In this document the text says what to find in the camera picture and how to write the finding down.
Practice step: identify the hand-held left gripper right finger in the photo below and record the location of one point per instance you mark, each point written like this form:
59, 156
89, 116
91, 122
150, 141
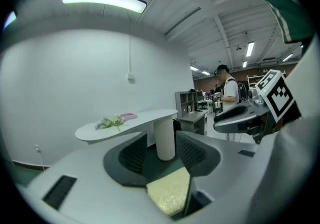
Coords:
225, 173

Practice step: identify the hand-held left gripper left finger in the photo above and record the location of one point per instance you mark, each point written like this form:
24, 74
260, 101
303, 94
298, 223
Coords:
95, 188

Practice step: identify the green jersey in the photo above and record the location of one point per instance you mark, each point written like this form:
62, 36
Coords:
282, 1

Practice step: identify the grey desk with hutch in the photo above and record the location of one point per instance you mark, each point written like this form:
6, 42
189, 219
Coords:
192, 115

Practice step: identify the white flower bunch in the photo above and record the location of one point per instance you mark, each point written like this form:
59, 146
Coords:
111, 122

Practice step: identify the white wall conduit box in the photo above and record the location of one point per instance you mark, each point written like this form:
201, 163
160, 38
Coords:
130, 77

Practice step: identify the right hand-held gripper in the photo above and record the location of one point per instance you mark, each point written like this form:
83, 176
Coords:
280, 98

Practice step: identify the small picture frame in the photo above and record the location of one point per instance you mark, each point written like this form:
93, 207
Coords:
189, 109

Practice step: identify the white ornate cushioned stool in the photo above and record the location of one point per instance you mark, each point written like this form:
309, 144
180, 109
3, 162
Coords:
170, 190

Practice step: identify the long ceiling light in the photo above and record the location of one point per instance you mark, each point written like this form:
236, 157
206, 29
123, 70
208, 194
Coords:
250, 49
244, 64
287, 57

